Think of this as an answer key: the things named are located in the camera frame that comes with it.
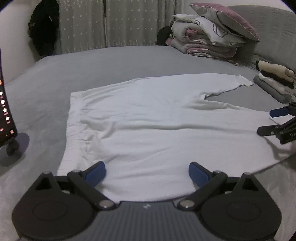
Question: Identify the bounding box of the dark hanging garment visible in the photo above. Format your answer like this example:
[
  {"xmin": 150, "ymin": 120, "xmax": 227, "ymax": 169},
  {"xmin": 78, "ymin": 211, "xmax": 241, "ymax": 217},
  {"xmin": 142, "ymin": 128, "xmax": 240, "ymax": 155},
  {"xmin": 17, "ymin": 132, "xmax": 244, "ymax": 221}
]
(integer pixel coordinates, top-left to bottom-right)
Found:
[{"xmin": 28, "ymin": 0, "xmax": 60, "ymax": 57}]

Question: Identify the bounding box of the black round object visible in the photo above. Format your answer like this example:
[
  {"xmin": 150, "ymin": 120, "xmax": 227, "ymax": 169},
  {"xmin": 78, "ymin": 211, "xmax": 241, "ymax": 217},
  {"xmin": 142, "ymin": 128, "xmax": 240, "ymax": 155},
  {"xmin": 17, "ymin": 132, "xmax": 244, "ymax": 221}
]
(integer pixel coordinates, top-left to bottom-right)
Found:
[{"xmin": 157, "ymin": 26, "xmax": 173, "ymax": 45}]

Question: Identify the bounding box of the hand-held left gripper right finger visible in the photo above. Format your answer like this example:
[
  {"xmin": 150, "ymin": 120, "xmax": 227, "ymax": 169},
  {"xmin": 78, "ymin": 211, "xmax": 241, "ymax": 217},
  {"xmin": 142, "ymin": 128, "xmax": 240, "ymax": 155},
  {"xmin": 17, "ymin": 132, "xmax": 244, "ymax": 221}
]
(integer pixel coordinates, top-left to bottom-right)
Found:
[{"xmin": 177, "ymin": 162, "xmax": 262, "ymax": 211}]

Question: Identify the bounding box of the folded beige garment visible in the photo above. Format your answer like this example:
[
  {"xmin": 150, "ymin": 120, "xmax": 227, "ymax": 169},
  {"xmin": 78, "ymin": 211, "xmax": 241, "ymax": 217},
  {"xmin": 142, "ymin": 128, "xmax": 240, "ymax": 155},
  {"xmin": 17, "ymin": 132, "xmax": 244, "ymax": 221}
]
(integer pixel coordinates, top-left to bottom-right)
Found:
[{"xmin": 255, "ymin": 60, "xmax": 296, "ymax": 81}]

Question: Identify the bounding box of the folded black garment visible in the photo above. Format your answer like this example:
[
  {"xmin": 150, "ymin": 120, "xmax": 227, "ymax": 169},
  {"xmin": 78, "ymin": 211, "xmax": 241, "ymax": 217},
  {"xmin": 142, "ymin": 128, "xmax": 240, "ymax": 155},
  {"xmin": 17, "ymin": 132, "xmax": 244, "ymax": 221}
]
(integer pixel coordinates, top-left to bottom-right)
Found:
[{"xmin": 260, "ymin": 71, "xmax": 295, "ymax": 90}]

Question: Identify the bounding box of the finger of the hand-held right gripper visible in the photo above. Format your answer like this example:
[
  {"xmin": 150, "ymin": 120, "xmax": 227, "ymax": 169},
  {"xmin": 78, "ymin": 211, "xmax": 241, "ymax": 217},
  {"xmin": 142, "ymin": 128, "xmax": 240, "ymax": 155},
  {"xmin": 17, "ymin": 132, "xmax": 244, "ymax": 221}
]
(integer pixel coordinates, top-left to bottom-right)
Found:
[
  {"xmin": 269, "ymin": 102, "xmax": 296, "ymax": 117},
  {"xmin": 257, "ymin": 117, "xmax": 296, "ymax": 137}
]

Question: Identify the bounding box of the folded grey garment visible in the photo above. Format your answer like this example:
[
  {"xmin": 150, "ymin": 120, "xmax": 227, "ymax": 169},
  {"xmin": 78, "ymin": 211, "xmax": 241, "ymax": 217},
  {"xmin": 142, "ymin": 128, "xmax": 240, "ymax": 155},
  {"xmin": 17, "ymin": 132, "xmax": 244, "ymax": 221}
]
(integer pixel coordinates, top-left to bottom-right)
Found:
[{"xmin": 253, "ymin": 75, "xmax": 293, "ymax": 103}]

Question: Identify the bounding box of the white long-sleeve shirt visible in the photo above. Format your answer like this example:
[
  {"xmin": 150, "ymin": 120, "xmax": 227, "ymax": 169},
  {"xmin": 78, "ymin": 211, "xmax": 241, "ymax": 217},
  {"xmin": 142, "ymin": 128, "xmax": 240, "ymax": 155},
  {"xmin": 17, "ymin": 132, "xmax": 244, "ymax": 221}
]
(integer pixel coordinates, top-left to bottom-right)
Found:
[{"xmin": 57, "ymin": 73, "xmax": 296, "ymax": 202}]

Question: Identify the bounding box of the grey star-print curtain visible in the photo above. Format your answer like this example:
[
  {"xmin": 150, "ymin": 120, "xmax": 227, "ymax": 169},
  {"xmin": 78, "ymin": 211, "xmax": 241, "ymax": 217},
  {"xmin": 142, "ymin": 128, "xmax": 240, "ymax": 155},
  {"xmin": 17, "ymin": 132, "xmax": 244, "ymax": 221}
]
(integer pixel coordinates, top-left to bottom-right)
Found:
[{"xmin": 57, "ymin": 0, "xmax": 178, "ymax": 55}]

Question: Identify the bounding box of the folded floral quilt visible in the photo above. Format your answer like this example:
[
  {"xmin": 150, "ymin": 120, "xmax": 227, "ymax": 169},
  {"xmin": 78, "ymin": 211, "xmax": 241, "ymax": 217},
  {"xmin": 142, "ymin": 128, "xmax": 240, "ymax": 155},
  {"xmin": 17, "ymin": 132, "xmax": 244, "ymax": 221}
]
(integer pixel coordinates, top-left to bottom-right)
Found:
[{"xmin": 165, "ymin": 13, "xmax": 238, "ymax": 58}]

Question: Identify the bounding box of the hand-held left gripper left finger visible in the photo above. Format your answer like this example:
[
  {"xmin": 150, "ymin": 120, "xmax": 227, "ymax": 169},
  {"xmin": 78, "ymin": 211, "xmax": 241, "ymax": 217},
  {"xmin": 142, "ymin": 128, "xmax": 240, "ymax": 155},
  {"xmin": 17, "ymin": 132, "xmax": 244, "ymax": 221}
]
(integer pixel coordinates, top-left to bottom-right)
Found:
[{"xmin": 35, "ymin": 161, "xmax": 116, "ymax": 210}]

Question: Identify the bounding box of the folded white garment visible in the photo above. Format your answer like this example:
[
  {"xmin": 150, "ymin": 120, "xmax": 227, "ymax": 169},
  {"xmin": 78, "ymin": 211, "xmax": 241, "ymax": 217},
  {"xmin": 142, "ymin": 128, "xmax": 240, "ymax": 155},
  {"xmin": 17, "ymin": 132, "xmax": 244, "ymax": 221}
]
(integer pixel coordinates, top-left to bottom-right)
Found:
[{"xmin": 258, "ymin": 74, "xmax": 294, "ymax": 95}]

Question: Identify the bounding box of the smartphone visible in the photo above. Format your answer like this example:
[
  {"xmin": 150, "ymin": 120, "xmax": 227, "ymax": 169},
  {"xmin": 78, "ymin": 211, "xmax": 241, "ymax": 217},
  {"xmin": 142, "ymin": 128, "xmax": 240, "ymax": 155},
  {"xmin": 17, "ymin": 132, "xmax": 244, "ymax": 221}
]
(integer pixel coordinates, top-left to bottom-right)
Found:
[{"xmin": 0, "ymin": 47, "xmax": 18, "ymax": 146}]

